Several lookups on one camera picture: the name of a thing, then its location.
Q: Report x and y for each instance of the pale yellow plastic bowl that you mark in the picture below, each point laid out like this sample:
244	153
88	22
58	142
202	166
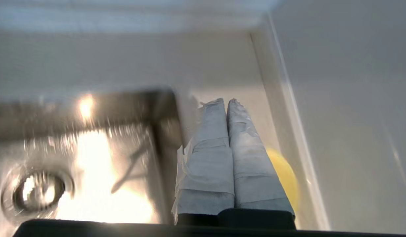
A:
287	181

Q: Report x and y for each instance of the stainless steel sink basin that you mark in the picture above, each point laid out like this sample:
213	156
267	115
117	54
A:
101	171

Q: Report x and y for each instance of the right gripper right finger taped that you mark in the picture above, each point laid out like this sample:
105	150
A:
252	177

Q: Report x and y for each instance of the round metal drain strainer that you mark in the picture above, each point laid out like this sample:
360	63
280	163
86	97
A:
36	192

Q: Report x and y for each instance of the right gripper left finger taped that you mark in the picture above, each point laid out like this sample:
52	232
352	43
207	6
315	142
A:
208	171

